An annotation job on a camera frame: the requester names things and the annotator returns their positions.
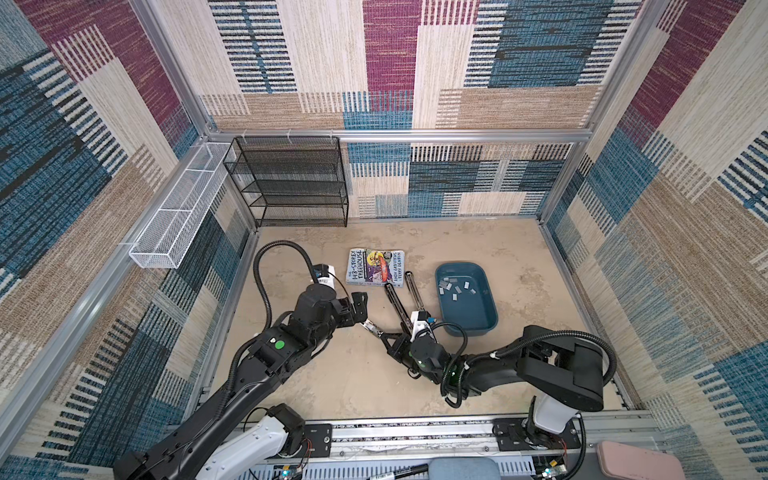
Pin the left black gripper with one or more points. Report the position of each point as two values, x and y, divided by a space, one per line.
359 305

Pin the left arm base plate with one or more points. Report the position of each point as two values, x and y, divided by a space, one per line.
317 441

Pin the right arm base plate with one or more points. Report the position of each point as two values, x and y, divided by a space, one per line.
512 434

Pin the small white mini stapler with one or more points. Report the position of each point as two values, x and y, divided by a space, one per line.
372 328

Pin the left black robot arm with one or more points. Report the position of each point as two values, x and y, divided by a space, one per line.
202 447

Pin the treehouse paperback book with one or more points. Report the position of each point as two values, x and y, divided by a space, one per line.
371 267

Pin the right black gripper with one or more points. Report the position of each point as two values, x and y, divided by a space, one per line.
399 345

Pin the pink case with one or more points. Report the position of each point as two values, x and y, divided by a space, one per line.
622 461

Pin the staple strips in tray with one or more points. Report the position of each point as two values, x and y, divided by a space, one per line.
454 287

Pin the black wire mesh shelf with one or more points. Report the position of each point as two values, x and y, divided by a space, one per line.
290 181

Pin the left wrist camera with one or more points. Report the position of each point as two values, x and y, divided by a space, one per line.
325 274

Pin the teal plastic tray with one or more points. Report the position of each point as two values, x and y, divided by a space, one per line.
476 314

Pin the grey blue chair back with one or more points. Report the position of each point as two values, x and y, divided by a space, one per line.
461 468

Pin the white wire mesh basket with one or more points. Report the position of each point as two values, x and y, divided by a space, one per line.
165 241

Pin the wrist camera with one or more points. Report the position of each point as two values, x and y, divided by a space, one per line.
325 274
421 321

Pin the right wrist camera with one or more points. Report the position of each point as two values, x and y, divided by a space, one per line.
421 321

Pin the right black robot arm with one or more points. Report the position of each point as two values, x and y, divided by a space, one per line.
570 368

